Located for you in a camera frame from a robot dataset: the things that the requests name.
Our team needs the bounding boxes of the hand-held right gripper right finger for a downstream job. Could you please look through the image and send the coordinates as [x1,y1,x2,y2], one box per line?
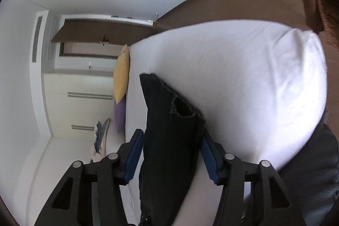
[200,128,308,226]

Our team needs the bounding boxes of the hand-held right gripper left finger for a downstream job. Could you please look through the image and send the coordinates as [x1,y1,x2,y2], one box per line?
[34,129,145,226]

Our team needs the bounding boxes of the black pants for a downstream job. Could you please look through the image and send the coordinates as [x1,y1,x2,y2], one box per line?
[139,73,206,226]

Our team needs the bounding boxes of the folded beige duvet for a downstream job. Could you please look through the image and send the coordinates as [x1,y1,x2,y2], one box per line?
[91,118,111,163]

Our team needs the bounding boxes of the purple pillow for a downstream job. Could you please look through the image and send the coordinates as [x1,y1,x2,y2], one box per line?
[114,96,127,134]

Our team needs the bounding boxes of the bed with white sheet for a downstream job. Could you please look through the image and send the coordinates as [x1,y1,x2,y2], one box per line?
[104,20,327,226]

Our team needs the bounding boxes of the white wardrobe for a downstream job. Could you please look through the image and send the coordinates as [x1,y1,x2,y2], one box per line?
[43,71,118,138]

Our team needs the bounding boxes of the yellow pillow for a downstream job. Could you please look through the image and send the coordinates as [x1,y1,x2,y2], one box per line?
[113,44,130,105]

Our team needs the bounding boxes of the dark grey cloth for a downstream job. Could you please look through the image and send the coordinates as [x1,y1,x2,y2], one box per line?
[281,115,339,226]

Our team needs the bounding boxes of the brown door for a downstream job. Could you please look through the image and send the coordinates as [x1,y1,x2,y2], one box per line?
[51,18,155,58]

